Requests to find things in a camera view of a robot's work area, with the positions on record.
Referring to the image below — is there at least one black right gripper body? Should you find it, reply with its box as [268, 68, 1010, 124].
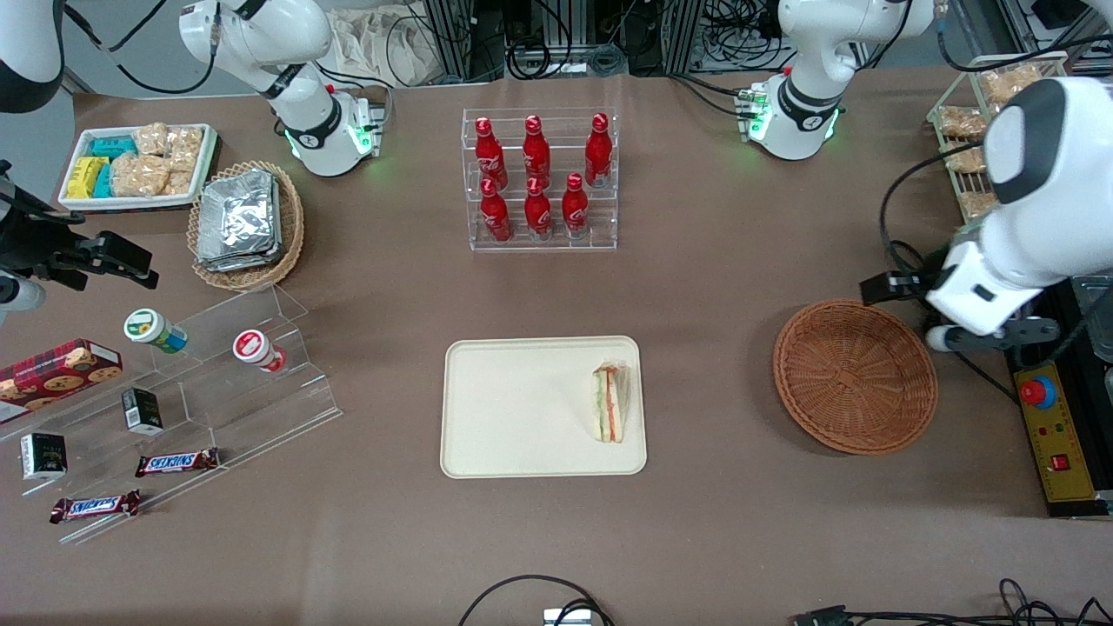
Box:
[0, 203, 92, 283]

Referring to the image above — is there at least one triangle sandwich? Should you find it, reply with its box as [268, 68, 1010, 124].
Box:
[592, 360, 631, 444]

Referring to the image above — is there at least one white rectangular snack tray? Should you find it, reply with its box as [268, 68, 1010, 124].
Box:
[58, 123, 219, 212]

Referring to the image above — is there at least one round brown wicker basket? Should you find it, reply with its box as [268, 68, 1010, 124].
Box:
[773, 299, 939, 456]

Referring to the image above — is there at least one oval light wicker basket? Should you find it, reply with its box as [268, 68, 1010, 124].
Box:
[187, 160, 306, 292]

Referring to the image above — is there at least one cream plastic tray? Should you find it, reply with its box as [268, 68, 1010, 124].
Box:
[440, 336, 649, 480]

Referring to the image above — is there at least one green lid cup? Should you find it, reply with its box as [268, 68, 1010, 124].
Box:
[123, 309, 189, 355]

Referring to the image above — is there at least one yellow snack pack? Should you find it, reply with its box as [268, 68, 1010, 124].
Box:
[66, 156, 110, 200]

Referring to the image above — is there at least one red cookie box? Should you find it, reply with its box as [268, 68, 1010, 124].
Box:
[0, 338, 124, 426]

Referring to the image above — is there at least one silver foil pack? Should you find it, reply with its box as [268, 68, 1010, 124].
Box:
[197, 176, 284, 274]
[197, 170, 277, 262]

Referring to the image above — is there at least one small black box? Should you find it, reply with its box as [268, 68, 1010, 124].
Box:
[121, 388, 165, 436]
[20, 432, 69, 482]

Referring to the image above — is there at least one red lid cup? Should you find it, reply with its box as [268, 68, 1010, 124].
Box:
[232, 330, 289, 375]

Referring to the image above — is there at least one clear acrylic stepped stand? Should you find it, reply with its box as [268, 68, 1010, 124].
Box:
[0, 283, 343, 547]

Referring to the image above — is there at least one yellow emergency stop box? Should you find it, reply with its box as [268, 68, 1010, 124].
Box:
[1012, 360, 1113, 521]

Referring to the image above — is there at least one snickers bar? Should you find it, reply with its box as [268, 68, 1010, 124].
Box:
[49, 489, 143, 525]
[135, 447, 222, 479]

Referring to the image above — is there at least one red cola bottle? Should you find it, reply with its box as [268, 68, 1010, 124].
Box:
[480, 178, 513, 243]
[523, 115, 552, 189]
[562, 172, 590, 238]
[475, 117, 509, 190]
[584, 113, 614, 190]
[524, 176, 554, 242]

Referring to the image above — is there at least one beige cloth bag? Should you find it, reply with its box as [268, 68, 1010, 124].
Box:
[323, 7, 437, 89]

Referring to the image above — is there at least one clear acrylic bottle rack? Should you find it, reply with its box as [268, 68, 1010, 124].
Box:
[462, 107, 620, 253]

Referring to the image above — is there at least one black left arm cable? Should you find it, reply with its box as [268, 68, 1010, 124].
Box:
[879, 142, 1001, 301]

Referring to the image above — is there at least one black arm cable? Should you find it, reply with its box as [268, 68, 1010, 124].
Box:
[63, 0, 223, 97]
[879, 142, 1001, 301]

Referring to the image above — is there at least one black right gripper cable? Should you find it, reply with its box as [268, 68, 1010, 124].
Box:
[0, 159, 86, 230]

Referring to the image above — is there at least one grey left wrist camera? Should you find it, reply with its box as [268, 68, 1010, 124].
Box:
[925, 318, 1061, 355]

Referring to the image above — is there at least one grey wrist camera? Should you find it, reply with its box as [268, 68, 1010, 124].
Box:
[925, 318, 1061, 355]
[0, 271, 46, 327]

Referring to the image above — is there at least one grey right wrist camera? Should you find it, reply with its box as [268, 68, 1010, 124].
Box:
[0, 271, 46, 327]

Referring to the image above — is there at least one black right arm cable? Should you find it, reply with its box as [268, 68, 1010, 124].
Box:
[63, 0, 223, 97]

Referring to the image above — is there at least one white wire rack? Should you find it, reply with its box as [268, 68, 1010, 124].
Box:
[926, 51, 1072, 229]

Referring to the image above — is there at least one black left base cable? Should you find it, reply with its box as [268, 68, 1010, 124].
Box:
[668, 71, 753, 121]

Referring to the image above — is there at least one aluminium frame profile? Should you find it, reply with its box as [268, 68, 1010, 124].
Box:
[423, 0, 476, 84]
[668, 0, 707, 72]

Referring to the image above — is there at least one black cable with connector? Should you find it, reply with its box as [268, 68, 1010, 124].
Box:
[790, 577, 1113, 626]

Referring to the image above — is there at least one black looped cable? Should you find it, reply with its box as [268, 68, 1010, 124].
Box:
[457, 575, 615, 626]

